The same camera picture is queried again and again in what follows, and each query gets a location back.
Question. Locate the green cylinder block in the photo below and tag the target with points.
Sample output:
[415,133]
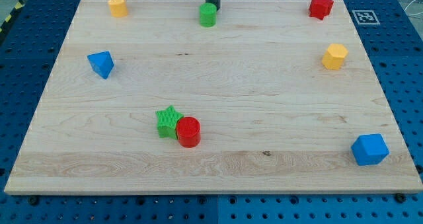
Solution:
[207,13]

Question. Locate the green star block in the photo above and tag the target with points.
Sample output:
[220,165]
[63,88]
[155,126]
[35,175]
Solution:
[167,120]

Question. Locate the red star block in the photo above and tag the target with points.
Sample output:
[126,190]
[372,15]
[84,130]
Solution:
[319,9]

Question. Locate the red cylinder block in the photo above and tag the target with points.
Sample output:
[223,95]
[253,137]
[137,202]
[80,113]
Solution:
[188,130]

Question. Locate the wooden board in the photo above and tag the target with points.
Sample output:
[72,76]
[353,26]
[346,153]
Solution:
[273,119]

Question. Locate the blue triangle block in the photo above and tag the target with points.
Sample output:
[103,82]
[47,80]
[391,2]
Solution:
[101,63]

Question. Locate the yellow hexagon block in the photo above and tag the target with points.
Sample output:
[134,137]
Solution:
[334,56]

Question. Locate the yellow heart block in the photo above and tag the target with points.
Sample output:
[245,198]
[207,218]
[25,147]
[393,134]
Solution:
[118,8]

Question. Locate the blue cube block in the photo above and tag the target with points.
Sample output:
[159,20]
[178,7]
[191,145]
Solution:
[369,149]

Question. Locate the white fiducial marker tag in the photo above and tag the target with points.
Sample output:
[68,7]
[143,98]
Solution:
[365,17]

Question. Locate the black yellow hazard tape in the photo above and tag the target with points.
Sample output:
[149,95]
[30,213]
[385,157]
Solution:
[12,17]

